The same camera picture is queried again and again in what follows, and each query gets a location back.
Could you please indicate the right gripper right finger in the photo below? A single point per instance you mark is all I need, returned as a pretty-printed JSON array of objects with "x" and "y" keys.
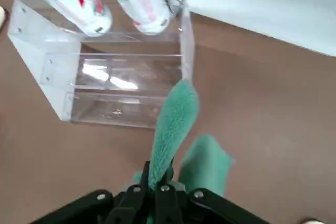
[{"x": 168, "y": 203}]

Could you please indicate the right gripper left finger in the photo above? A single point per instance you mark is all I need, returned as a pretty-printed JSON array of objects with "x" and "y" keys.
[{"x": 128, "y": 208}]

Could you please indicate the green cloth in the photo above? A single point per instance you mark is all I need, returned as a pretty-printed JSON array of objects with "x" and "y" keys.
[{"x": 178, "y": 108}]

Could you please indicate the clear acrylic stepped shelf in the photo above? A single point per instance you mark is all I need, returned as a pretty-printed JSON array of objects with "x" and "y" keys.
[{"x": 39, "y": 51}]

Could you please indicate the white desk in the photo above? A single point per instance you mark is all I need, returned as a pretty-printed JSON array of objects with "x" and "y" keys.
[{"x": 262, "y": 3}]

